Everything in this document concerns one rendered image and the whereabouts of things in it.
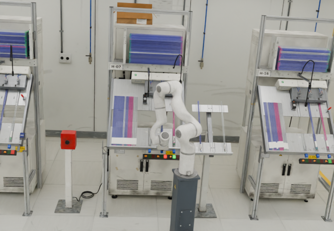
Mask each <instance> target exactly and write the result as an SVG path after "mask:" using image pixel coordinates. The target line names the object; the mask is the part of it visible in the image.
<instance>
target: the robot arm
mask: <svg viewBox="0 0 334 231"><path fill-rule="evenodd" d="M170 93H171V94H172V95H173V98H172V100H171V103H170V104H171V107H172V109H173V111H174V113H175V115H176V116H177V118H179V119H180V120H182V121H183V122H184V123H185V124H184V125H181V126H179V127H177V129H176V131H175V137H176V138H177V140H178V141H179V143H180V158H179V168H177V169H175V170H174V173H175V175H176V176H178V177H180V178H186V179H190V178H195V177H196V176H197V175H198V172H197V171H196V170H195V169H194V160H195V145H194V144H193V143H191V142H189V139H192V138H195V137H198V136H199V135H200V134H201V133H202V127H201V125H200V123H199V122H198V121H197V120H196V119H195V118H194V117H193V116H192V115H191V114H190V113H189V112H188V111H187V110H186V108H185V105H184V103H183V101H182V97H181V96H182V85H181V83H180V82H179V81H176V80H172V81H165V82H161V83H159V84H157V86H156V91H155V92H154V105H155V112H156V119H157V121H156V123H155V124H154V125H153V126H152V128H151V131H150V137H151V143H152V144H153V145H157V149H158V150H161V151H162V152H163V151H164V150H168V149H169V139H170V134H169V132H167V131H163V132H161V134H160V135H156V130H157V128H158V127H160V126H162V125H164V124H166V123H167V113H166V106H165V94H170Z"/></svg>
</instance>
